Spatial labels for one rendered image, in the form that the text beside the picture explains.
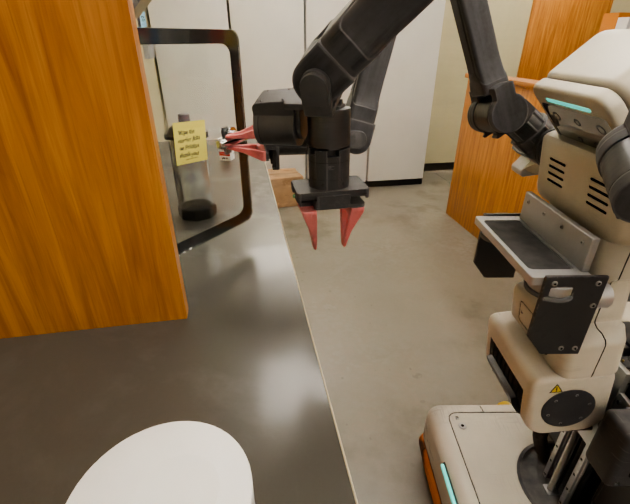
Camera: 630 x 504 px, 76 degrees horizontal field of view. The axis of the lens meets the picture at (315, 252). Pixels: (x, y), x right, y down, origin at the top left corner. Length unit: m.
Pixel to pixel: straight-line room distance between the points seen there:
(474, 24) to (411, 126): 3.31
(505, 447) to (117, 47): 1.38
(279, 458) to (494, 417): 1.09
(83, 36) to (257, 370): 0.49
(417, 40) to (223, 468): 3.96
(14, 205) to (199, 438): 0.46
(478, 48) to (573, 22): 4.56
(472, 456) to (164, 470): 1.15
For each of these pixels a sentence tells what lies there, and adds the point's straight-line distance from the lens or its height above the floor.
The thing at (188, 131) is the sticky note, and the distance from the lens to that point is 0.81.
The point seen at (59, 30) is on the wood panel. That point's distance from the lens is 0.63.
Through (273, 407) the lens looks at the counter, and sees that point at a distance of 0.58.
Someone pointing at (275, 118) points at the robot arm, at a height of 1.28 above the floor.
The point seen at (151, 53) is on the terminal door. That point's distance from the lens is 0.76.
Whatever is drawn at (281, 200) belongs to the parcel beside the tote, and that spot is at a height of 0.07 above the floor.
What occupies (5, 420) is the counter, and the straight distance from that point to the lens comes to 0.69.
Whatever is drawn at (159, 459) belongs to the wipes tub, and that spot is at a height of 1.09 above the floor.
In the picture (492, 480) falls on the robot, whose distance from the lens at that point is 1.39.
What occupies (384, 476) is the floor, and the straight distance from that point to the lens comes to 1.65.
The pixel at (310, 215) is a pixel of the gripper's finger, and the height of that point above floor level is 1.16.
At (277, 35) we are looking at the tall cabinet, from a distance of 3.81.
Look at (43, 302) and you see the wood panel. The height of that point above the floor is 1.00.
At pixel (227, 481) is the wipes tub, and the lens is 0.34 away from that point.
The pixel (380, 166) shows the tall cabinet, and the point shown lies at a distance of 4.19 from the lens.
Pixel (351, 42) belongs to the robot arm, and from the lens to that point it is 0.47.
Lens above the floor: 1.38
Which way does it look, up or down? 28 degrees down
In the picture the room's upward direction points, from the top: straight up
